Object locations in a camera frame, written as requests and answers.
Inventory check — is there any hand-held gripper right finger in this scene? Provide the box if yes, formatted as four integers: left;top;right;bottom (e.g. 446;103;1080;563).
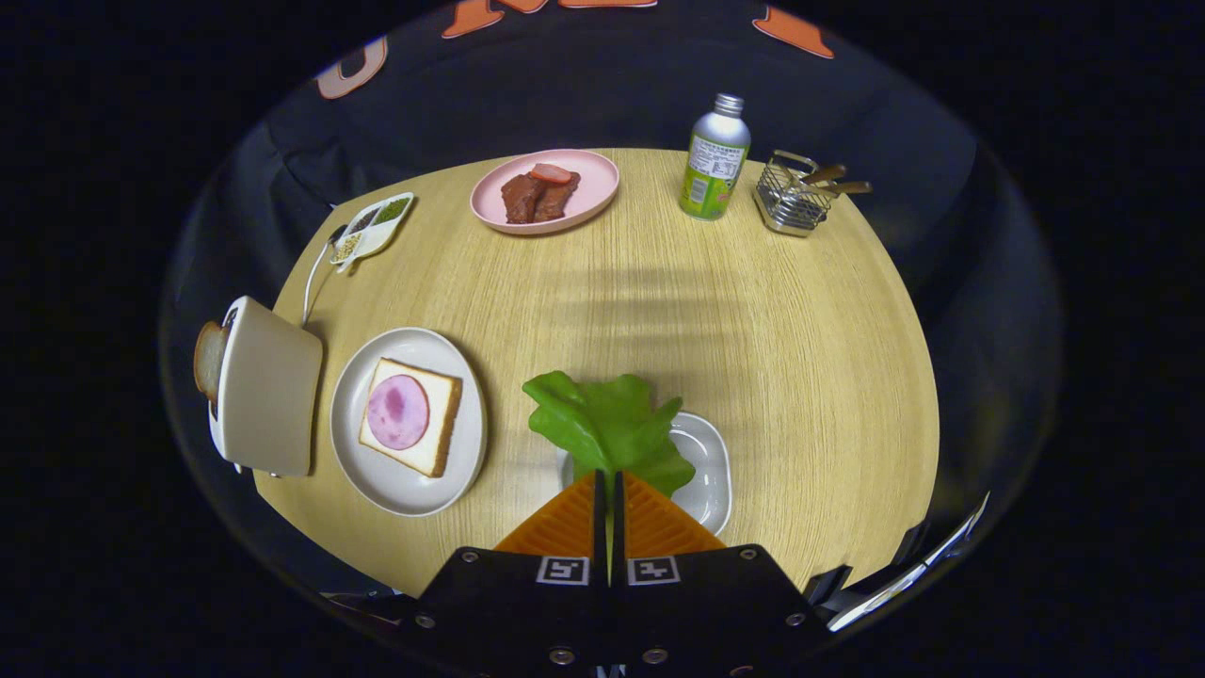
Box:
610;471;834;678

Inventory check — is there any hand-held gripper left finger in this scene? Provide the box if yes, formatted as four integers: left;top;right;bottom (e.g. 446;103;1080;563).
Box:
414;471;613;678

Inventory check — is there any green lettuce leaf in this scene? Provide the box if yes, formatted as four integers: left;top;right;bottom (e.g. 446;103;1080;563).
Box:
522;370;697;498

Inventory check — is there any brown toast slice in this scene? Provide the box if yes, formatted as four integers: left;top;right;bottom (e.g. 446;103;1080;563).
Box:
194;320;230;401

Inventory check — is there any small white square dish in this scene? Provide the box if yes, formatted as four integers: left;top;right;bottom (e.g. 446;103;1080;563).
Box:
557;412;733;537

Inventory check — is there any white round plate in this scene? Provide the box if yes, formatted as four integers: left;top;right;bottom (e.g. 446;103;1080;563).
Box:
329;327;488;518

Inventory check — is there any white bread slice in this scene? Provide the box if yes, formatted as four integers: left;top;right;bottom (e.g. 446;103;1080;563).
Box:
359;357;464;478

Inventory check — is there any pink ham slice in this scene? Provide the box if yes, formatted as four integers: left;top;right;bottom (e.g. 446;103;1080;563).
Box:
366;374;430;451

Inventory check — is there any white toaster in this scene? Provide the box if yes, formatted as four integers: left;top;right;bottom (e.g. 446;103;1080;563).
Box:
207;296;324;478

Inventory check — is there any white divided dish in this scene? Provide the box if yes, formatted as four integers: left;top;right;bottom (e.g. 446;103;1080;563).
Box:
329;192;416;275

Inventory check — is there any brown cooked meat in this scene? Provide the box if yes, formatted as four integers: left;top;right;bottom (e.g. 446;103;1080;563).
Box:
500;172;582;225

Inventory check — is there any pink plate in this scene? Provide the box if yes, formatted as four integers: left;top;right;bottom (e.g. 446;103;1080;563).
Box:
470;149;620;235

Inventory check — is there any silver bottle green label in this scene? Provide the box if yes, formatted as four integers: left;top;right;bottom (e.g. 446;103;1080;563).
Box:
679;92;752;222

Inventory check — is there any white toaster cable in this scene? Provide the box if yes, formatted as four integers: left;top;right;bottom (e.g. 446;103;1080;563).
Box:
301;226;347;329

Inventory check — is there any metal wire basket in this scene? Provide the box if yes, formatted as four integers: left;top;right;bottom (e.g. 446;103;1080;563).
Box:
753;150;834;237

